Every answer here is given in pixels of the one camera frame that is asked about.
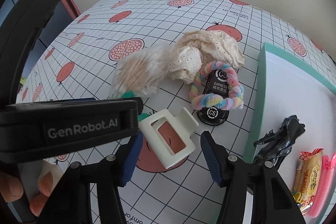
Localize teal shallow cardboard box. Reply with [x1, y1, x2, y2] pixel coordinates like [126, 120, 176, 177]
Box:
[243, 42, 336, 224]

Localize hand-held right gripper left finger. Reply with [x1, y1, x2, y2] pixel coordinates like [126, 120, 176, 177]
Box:
[59, 132, 144, 224]

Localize black toy figure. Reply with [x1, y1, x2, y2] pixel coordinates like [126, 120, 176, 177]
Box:
[252, 114, 306, 165]

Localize pink board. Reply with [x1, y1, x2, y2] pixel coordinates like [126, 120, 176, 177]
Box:
[62, 0, 82, 17]

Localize white hair claw clip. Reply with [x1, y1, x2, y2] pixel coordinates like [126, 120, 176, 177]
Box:
[138, 107, 199, 169]

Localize pastel fuzzy scrunchie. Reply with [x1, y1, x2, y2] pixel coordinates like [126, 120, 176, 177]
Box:
[189, 61, 244, 110]

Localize person's left hand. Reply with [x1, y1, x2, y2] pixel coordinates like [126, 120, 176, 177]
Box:
[0, 161, 65, 217]

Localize bag of toothpicks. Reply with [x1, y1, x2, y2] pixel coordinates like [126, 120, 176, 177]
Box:
[109, 46, 174, 123]

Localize cream lace cloth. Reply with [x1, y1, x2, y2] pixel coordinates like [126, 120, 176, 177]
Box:
[165, 30, 247, 84]

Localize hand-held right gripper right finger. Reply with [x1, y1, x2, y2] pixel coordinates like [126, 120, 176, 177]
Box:
[200, 131, 306, 224]

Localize dark panelled cabinet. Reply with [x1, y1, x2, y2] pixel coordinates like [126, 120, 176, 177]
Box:
[0, 0, 79, 98]

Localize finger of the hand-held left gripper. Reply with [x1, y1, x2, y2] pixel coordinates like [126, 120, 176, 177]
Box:
[55, 97, 144, 124]

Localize colourful block puzzle toy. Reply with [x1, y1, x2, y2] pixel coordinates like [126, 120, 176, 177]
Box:
[292, 190, 313, 212]

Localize black toy car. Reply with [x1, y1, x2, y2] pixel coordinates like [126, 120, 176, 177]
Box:
[197, 69, 233, 127]

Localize yellow cracker packet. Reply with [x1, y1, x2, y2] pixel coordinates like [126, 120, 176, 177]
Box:
[292, 148, 324, 211]

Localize pink hair roller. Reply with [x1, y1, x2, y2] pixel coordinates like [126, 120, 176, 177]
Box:
[308, 153, 336, 219]

